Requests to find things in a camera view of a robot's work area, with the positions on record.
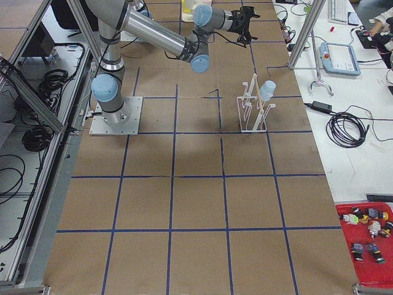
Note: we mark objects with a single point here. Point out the yellow plastic cup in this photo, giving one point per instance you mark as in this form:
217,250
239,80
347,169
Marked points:
187,6

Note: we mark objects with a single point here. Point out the blue teach pendant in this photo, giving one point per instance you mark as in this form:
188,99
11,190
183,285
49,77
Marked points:
339,59

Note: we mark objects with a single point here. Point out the black power adapter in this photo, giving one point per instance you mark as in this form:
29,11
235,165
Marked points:
321,107

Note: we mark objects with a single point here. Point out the white keyboard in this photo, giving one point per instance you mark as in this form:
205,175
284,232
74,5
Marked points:
338,11

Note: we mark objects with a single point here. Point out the cream serving tray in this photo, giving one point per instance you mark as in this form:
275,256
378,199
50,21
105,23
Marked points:
187,17

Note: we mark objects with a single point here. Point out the aluminium frame post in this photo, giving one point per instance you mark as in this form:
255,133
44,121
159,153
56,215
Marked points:
305,31

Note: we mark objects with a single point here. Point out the white wire cup rack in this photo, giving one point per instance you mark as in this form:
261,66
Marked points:
252,111

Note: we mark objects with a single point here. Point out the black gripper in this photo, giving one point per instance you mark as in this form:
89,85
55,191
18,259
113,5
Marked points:
236,22

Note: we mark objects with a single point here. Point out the red parts tray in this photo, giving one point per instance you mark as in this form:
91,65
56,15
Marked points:
367,228

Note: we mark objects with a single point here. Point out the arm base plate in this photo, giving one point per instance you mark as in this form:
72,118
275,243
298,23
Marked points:
126,121

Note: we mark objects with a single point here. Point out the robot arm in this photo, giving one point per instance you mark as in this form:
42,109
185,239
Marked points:
128,32

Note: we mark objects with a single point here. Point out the light blue plastic cup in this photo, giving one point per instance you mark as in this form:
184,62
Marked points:
267,90

